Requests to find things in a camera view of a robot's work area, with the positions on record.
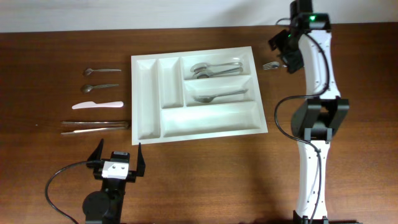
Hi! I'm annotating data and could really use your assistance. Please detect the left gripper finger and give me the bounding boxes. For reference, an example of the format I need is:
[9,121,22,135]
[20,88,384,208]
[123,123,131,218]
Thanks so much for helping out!
[131,143,146,177]
[86,139,104,168]

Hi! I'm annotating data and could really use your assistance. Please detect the metal fork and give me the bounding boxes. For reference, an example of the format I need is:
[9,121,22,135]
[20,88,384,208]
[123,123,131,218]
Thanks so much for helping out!
[193,89,248,103]
[262,61,287,70]

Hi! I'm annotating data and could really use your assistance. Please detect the metal kitchen tongs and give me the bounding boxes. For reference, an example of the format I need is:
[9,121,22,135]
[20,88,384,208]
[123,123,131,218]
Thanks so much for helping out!
[61,121,129,135]

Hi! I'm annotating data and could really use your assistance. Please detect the large metal spoon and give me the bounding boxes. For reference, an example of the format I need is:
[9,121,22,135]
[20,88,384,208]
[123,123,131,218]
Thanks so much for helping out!
[192,67,243,79]
[190,62,243,72]

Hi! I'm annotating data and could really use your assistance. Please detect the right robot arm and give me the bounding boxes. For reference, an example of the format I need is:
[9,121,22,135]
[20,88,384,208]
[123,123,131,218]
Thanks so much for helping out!
[269,0,349,223]

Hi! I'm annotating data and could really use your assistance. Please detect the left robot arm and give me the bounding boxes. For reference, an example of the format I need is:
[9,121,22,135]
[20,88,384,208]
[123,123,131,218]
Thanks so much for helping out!
[82,140,146,224]

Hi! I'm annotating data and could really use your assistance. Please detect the white plastic knife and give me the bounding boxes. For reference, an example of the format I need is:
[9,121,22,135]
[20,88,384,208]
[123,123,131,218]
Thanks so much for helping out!
[72,101,124,110]

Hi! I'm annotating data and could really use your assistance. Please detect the small metal teaspoon lower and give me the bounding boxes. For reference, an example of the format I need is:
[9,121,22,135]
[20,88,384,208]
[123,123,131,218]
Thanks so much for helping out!
[80,84,118,94]

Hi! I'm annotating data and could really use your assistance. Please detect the small metal teaspoon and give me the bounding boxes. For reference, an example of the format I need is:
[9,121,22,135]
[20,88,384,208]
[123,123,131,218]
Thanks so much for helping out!
[83,68,121,77]
[80,84,118,94]

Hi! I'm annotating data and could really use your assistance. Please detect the white plastic cutlery tray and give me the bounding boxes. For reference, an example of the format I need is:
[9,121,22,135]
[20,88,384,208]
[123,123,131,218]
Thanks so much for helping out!
[131,47,268,145]

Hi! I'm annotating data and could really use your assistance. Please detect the small metal teaspoon upper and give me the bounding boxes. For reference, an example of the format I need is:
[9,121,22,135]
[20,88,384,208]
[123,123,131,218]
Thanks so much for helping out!
[83,68,121,77]

